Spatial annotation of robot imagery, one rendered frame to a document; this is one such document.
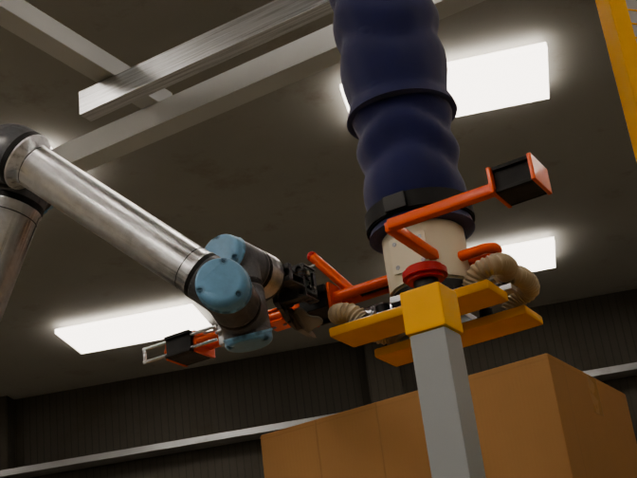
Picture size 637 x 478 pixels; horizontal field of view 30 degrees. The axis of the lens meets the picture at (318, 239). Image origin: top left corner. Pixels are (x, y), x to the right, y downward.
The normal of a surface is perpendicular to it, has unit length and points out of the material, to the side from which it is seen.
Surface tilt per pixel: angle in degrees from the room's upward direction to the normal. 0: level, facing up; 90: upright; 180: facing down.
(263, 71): 90
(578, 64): 180
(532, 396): 90
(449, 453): 90
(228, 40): 90
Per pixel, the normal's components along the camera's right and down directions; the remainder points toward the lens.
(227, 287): -0.09, -0.36
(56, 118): 0.12, 0.91
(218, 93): -0.52, -0.29
